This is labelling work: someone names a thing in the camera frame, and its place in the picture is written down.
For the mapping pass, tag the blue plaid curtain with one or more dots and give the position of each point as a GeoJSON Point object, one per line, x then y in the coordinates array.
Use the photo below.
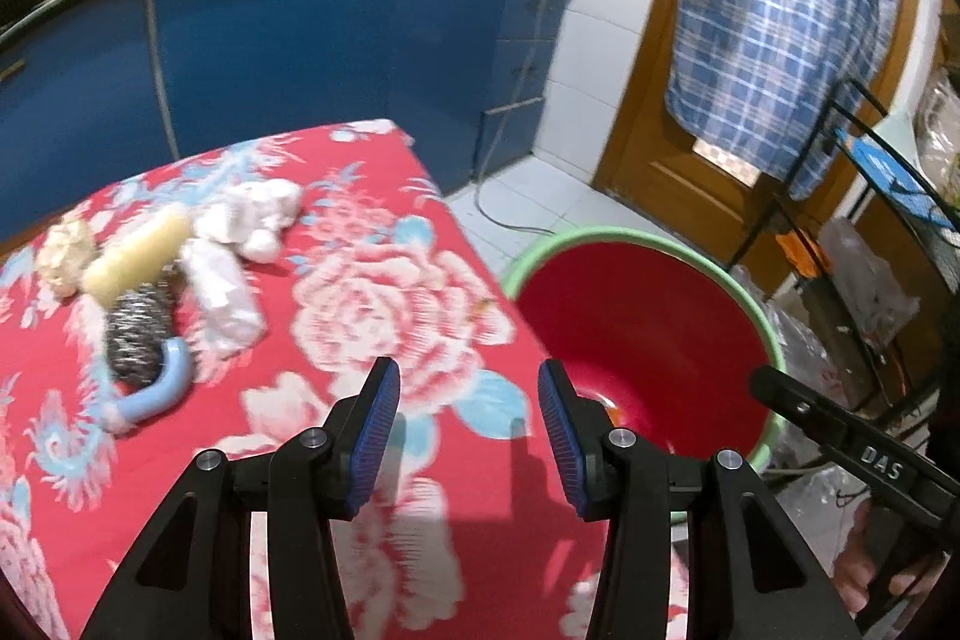
{"type": "Point", "coordinates": [780, 10]}

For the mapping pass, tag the wooden door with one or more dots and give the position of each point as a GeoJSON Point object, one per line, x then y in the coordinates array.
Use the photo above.
{"type": "Point", "coordinates": [660, 160]}

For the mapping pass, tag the clear plastic bag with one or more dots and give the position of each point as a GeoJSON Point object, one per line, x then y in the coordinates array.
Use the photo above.
{"type": "Point", "coordinates": [795, 340]}
{"type": "Point", "coordinates": [870, 272]}
{"type": "Point", "coordinates": [941, 130]}

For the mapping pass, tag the orange plastic item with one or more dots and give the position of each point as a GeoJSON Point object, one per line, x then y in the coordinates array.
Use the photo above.
{"type": "Point", "coordinates": [793, 250]}

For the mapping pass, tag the red floral tablecloth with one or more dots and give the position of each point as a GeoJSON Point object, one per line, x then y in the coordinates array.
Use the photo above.
{"type": "Point", "coordinates": [420, 310]}

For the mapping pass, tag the blue printed packet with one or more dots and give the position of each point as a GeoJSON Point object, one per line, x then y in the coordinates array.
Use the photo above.
{"type": "Point", "coordinates": [892, 175]}

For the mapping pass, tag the cream foam roll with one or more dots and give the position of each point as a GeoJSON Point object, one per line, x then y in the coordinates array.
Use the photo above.
{"type": "Point", "coordinates": [139, 250]}

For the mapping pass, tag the blue base cabinets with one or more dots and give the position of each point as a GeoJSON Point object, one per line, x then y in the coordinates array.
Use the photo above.
{"type": "Point", "coordinates": [300, 33]}

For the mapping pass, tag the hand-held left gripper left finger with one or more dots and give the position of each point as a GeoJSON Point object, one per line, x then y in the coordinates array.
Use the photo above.
{"type": "Point", "coordinates": [371, 437]}

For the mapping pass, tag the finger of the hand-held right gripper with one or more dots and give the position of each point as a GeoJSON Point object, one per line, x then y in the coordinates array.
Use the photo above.
{"type": "Point", "coordinates": [787, 392]}

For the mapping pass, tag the person's right hand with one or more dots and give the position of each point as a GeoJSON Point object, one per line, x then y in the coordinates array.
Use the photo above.
{"type": "Point", "coordinates": [855, 569]}

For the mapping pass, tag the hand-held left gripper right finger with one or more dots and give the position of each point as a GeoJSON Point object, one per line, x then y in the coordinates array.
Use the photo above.
{"type": "Point", "coordinates": [562, 437]}

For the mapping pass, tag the red basin with green rim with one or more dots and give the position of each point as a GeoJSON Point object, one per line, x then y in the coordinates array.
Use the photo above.
{"type": "Point", "coordinates": [645, 310]}

